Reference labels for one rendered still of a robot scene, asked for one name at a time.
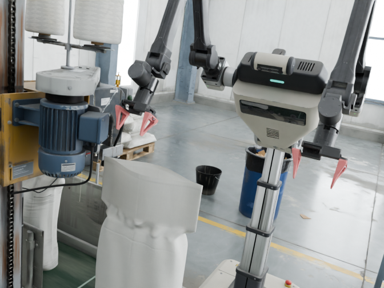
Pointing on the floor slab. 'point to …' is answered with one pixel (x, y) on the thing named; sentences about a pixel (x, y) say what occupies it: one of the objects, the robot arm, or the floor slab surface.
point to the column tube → (0, 127)
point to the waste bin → (250, 182)
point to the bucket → (208, 178)
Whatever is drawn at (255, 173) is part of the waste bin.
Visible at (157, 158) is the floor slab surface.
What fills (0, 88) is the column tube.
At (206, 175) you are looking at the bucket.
